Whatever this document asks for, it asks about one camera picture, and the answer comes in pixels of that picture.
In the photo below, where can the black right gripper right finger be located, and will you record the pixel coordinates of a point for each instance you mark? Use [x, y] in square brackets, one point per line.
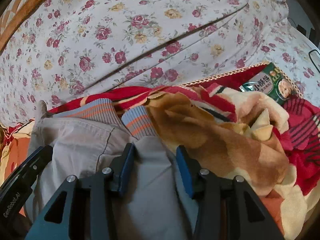
[228, 208]

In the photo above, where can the green snack package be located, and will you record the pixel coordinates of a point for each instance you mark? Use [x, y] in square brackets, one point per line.
[272, 82]

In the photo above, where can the orange checkered pillow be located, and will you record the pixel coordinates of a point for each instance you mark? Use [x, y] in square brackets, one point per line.
[13, 13]

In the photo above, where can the beige grey jacket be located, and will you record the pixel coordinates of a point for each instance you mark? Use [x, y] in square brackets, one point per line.
[85, 141]

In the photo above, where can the floral white bed sheet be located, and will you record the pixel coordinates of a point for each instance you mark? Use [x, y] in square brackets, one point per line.
[68, 49]

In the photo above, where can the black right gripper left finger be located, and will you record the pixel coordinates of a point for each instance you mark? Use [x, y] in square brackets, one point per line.
[83, 208]

